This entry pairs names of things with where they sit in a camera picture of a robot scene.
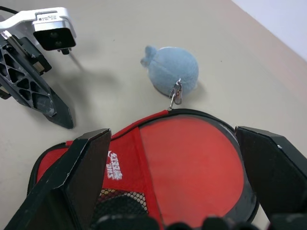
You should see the silver metal keychain clasp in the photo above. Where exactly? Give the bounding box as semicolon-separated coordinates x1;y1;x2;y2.
167;79;183;111

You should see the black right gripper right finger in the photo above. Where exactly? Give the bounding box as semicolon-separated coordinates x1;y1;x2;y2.
235;126;307;230

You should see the red black paddle case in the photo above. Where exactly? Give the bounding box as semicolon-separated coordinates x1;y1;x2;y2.
27;108;261;230

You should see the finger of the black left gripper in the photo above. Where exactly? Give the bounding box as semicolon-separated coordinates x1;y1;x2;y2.
0;46;74;130

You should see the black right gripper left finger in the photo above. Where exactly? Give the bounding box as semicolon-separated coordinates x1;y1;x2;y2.
0;128;112;230

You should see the blue round plush keychain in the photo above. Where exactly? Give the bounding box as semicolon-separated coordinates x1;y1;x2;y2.
140;45;200;98

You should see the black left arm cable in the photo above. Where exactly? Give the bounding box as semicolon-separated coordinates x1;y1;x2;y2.
0;6;19;14

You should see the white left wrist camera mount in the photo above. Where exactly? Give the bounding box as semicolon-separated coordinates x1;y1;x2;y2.
0;7;77;55

